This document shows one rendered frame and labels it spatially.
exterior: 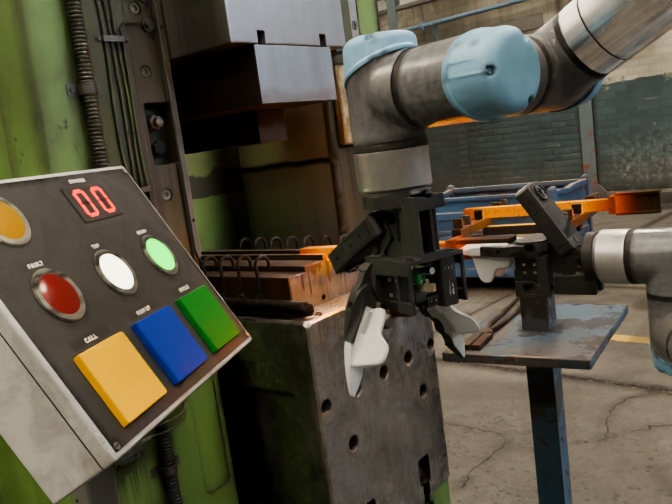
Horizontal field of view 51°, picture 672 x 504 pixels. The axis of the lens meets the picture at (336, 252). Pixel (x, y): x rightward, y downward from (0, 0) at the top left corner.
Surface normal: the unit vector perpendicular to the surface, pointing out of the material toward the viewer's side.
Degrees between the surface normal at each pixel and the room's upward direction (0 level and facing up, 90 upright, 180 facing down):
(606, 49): 130
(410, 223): 90
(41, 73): 90
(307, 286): 90
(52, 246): 60
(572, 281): 90
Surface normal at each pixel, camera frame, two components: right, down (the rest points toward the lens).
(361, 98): -0.75, 0.20
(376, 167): -0.47, 0.19
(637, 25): -0.24, 0.78
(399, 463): 0.78, -0.01
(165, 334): 0.77, -0.57
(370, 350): -0.77, -0.37
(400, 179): 0.11, 0.14
